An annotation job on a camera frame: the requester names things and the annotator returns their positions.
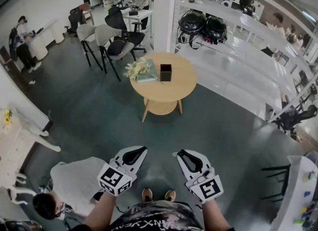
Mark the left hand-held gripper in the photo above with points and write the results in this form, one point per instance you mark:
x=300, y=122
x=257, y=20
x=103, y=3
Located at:
x=110, y=177

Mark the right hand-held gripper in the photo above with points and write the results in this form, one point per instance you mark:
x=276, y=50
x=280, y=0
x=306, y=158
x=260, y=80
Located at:
x=210, y=189

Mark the black square box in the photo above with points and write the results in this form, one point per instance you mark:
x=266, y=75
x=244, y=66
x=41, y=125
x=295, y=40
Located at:
x=166, y=74

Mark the person's right forearm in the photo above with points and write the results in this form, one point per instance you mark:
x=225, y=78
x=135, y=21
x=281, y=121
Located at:
x=213, y=215

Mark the person's left forearm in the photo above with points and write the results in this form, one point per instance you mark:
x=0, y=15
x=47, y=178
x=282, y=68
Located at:
x=102, y=212

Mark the person's right brown shoe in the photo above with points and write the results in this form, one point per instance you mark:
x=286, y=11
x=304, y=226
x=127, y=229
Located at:
x=170, y=195

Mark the person's brown shoe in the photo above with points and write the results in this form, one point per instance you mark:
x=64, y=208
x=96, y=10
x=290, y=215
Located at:
x=147, y=195
x=170, y=195

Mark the person's left brown shoe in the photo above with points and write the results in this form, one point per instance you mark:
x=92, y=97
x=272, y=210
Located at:
x=147, y=195

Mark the person's black patterned t-shirt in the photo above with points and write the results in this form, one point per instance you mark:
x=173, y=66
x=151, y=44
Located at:
x=159, y=215

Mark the round wooden table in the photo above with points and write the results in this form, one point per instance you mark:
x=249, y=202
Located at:
x=174, y=88

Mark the teal book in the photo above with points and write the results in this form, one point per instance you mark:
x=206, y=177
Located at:
x=152, y=72

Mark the pale flower bouquet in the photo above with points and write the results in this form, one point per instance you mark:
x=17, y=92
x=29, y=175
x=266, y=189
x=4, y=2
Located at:
x=139, y=67

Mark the white side table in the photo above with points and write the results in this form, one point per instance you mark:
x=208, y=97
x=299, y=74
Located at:
x=295, y=187

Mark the dark blue cap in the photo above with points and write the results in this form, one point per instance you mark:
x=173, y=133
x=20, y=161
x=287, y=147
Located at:
x=116, y=47

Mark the white ornate table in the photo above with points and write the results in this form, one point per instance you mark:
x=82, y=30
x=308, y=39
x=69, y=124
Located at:
x=15, y=145

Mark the grey chair with black legs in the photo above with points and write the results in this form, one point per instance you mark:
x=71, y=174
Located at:
x=85, y=31
x=104, y=35

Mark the yellow toy flower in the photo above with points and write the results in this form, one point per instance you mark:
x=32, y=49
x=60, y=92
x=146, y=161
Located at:
x=8, y=115

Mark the black helmet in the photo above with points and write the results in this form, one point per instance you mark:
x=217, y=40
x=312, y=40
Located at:
x=215, y=27
x=191, y=21

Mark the black mesh office chair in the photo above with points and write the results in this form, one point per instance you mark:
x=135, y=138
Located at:
x=115, y=20

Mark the white curved counter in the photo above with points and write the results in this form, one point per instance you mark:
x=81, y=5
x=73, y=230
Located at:
x=39, y=48

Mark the small black box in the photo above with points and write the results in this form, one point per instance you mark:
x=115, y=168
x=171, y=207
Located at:
x=133, y=13

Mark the white desk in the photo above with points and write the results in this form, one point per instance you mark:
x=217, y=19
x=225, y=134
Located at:
x=145, y=13

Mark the white square pillar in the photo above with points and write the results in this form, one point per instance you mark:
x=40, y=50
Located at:
x=165, y=14

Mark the white metal shelf rack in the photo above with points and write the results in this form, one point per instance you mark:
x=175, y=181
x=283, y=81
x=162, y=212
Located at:
x=248, y=21

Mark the dark wooden cabinet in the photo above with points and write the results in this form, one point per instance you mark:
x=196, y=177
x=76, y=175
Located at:
x=7, y=61

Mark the brown wooden stool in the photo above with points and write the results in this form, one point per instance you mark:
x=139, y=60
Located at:
x=85, y=7

